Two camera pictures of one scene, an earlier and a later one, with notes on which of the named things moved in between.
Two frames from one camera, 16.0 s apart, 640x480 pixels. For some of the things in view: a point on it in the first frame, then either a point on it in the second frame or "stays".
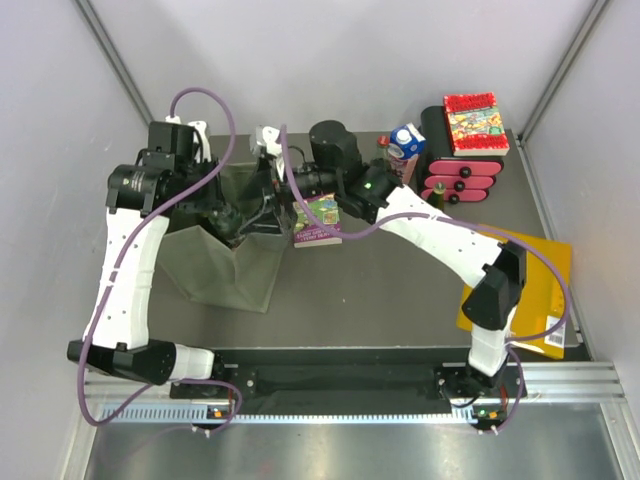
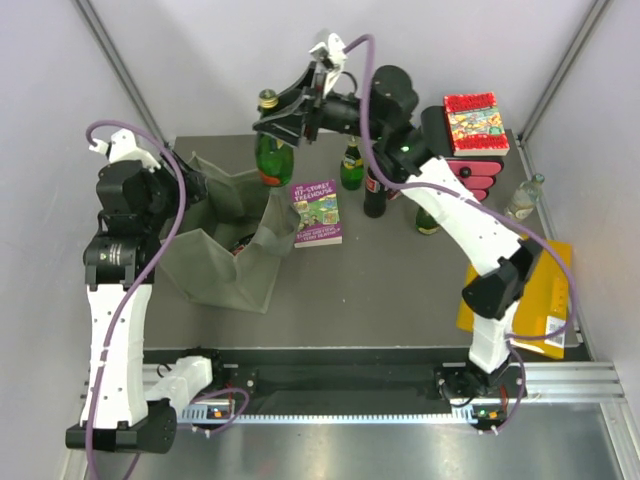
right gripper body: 283,192 to 313,120
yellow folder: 542,302 stays
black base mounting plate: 350,381 stays
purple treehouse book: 307,232 stays
